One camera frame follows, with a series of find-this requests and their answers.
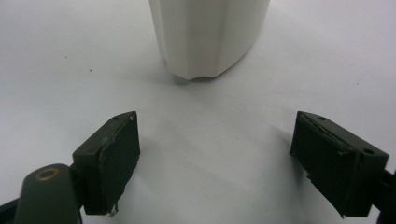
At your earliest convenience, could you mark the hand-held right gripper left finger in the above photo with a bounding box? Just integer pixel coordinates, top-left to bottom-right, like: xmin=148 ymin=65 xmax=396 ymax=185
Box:
xmin=72 ymin=110 xmax=141 ymax=217

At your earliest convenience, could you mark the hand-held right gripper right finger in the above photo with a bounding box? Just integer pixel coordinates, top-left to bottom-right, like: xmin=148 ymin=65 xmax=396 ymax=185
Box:
xmin=290 ymin=110 xmax=390 ymax=218

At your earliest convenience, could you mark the white spray bottle blue trigger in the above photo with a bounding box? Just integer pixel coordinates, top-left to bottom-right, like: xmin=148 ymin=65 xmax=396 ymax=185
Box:
xmin=148 ymin=0 xmax=271 ymax=81

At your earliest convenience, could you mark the pale blue table mat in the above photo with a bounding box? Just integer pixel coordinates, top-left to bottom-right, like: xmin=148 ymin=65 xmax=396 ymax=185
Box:
xmin=0 ymin=0 xmax=396 ymax=224

